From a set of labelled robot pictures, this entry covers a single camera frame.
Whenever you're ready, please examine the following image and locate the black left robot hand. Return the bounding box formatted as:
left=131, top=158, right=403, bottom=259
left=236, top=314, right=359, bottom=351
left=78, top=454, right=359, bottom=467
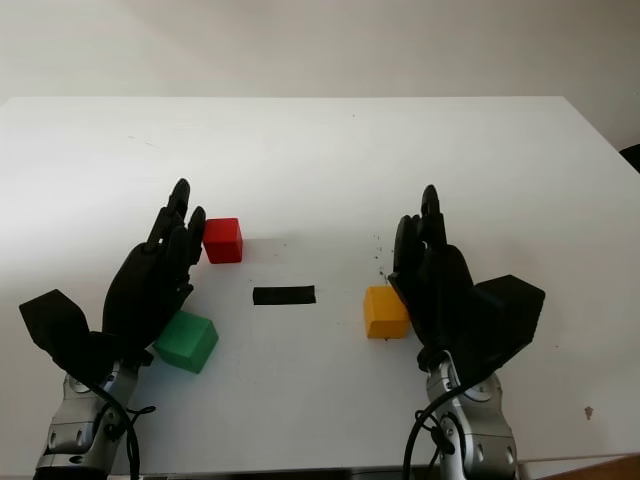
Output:
left=102, top=177, right=207, bottom=364

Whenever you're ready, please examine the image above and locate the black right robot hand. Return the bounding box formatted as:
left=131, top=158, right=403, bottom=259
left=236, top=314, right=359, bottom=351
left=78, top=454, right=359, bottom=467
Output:
left=388, top=184, right=477, bottom=371

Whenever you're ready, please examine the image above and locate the yellow cube block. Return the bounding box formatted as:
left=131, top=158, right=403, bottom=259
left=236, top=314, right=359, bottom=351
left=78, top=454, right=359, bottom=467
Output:
left=363, top=285, right=412, bottom=340

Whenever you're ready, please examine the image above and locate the green cube block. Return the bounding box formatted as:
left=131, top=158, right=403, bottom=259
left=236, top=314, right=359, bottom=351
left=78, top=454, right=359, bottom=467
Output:
left=152, top=309, right=220, bottom=375

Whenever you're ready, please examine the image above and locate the red cube block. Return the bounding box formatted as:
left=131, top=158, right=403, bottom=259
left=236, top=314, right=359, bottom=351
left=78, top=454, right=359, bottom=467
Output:
left=202, top=217, right=245, bottom=265

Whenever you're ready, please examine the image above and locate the black tape strip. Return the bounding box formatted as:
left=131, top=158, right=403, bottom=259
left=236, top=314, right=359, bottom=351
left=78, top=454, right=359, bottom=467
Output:
left=252, top=285, right=317, bottom=306

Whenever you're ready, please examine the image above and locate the dark background object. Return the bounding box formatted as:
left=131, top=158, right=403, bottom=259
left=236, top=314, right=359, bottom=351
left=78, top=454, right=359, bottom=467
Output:
left=618, top=144, right=640, bottom=174

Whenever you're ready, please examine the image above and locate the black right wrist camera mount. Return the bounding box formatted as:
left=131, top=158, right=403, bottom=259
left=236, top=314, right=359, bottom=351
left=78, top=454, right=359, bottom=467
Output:
left=449, top=273, right=546, bottom=386

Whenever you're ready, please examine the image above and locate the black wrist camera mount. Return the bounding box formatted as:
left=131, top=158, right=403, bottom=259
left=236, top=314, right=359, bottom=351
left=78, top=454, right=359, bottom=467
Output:
left=18, top=288, right=121, bottom=386
left=449, top=273, right=546, bottom=386

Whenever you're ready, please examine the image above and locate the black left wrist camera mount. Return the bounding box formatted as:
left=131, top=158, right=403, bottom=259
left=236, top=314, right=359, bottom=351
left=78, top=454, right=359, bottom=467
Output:
left=18, top=288, right=121, bottom=386

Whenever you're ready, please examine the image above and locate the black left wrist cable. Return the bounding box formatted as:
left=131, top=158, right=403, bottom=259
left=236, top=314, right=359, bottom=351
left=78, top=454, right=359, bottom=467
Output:
left=89, top=382, right=156, bottom=479

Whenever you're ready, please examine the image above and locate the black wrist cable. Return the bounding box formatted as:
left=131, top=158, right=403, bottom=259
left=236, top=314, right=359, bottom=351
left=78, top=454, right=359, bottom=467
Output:
left=89, top=382, right=156, bottom=479
left=403, top=407, right=451, bottom=480

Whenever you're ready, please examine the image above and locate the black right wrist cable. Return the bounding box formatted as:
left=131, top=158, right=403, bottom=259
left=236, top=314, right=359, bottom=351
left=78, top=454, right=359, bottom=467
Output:
left=403, top=407, right=451, bottom=480

